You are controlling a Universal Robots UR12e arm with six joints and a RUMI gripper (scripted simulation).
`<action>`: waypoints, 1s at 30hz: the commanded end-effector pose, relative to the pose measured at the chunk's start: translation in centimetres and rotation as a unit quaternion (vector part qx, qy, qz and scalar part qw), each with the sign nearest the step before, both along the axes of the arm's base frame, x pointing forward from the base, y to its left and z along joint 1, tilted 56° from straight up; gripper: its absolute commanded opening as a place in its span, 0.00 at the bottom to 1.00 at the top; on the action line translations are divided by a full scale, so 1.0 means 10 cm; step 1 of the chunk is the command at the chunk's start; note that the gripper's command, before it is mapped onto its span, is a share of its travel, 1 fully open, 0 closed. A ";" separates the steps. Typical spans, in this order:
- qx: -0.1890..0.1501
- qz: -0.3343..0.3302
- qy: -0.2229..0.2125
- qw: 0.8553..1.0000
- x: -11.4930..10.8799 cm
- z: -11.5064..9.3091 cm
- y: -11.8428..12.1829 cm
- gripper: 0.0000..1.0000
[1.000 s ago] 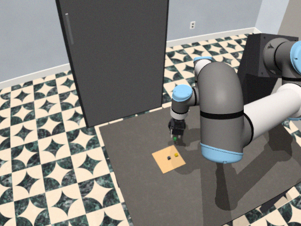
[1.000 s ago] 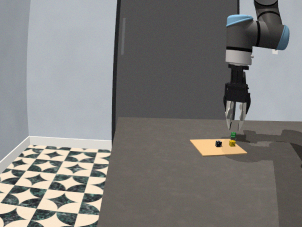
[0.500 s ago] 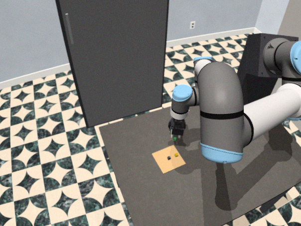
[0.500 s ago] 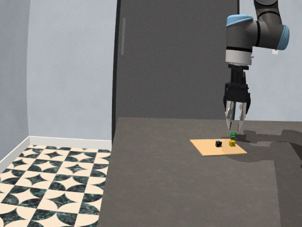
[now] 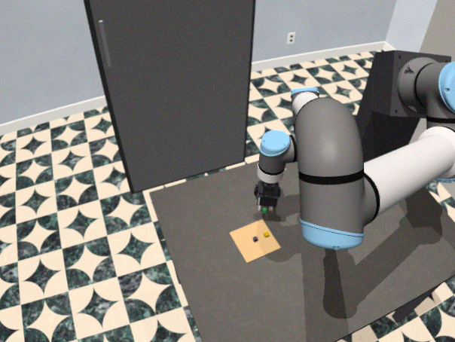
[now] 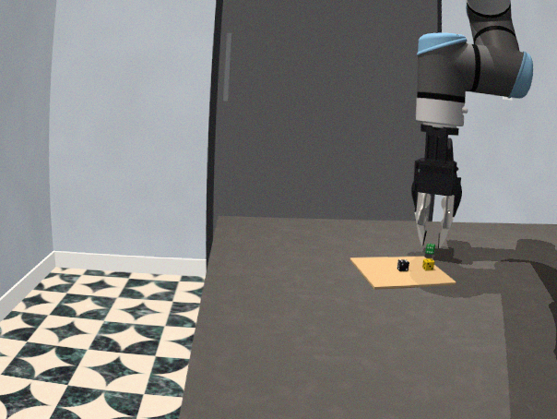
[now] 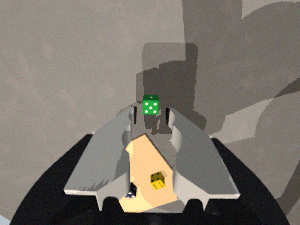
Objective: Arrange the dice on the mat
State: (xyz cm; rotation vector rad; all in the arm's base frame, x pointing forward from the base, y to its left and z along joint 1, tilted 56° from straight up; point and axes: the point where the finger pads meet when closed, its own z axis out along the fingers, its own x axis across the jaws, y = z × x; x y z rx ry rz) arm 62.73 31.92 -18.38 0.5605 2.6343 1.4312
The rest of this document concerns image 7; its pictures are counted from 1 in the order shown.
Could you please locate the yellow die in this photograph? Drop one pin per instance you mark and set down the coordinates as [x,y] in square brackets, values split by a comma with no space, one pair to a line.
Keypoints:
[157,180]

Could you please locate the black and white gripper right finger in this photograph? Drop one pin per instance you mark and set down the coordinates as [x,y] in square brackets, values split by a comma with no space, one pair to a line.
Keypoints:
[205,169]

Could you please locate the black die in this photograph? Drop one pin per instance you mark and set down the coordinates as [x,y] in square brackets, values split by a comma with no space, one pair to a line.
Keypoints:
[132,192]

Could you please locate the peach flat mat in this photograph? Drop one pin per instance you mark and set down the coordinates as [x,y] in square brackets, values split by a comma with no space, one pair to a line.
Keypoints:
[145,160]

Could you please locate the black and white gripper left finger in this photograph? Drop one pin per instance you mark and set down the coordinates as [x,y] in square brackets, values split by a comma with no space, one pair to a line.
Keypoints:
[96,167]

